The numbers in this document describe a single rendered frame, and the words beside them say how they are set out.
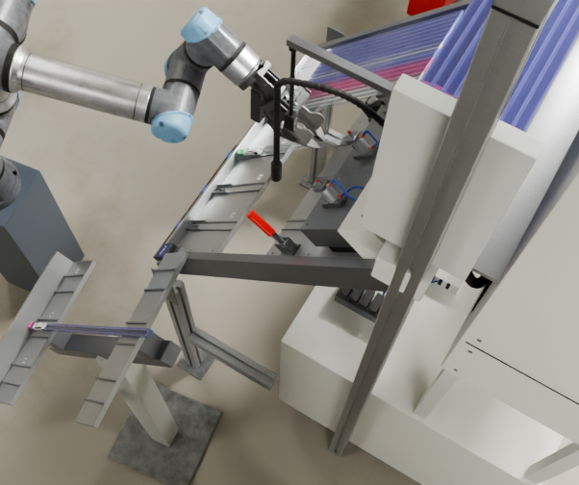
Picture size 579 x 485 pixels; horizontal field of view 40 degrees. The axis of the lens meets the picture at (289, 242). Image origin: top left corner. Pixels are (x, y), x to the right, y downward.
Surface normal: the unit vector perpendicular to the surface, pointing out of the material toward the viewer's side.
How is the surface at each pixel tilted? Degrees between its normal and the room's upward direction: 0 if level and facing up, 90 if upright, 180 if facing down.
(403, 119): 90
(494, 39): 90
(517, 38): 90
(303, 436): 0
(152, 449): 0
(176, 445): 0
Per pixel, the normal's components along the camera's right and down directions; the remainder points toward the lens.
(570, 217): -0.52, 0.77
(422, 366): 0.02, -0.42
